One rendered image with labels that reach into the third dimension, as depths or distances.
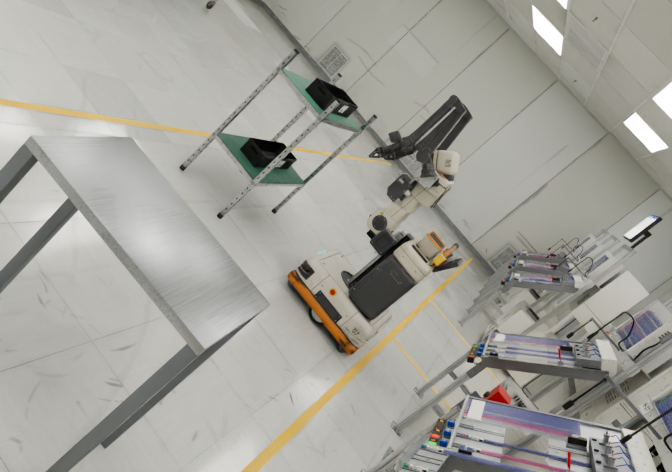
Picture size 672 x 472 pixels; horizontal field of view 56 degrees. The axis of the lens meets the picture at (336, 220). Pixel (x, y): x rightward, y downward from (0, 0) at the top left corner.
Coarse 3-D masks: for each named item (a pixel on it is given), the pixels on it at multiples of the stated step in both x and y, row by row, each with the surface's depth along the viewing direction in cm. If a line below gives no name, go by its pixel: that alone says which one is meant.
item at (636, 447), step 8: (624, 432) 265; (632, 432) 266; (640, 432) 267; (632, 440) 258; (640, 440) 259; (632, 448) 249; (640, 448) 250; (632, 456) 242; (640, 456) 242; (648, 456) 243; (632, 464) 237; (640, 464) 235; (648, 464) 236
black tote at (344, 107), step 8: (320, 80) 408; (312, 88) 403; (320, 88) 401; (328, 88) 431; (336, 88) 442; (312, 96) 403; (320, 96) 402; (328, 96) 400; (336, 96) 456; (344, 96) 456; (320, 104) 402; (328, 104) 403; (344, 104) 426; (352, 104) 440; (336, 112) 429; (344, 112) 441; (352, 112) 454
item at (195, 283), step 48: (48, 144) 163; (96, 144) 182; (0, 192) 164; (96, 192) 165; (144, 192) 184; (48, 240) 214; (144, 240) 166; (192, 240) 187; (0, 288) 219; (144, 288) 156; (192, 288) 168; (240, 288) 189; (192, 336) 154; (144, 384) 160; (96, 432) 165
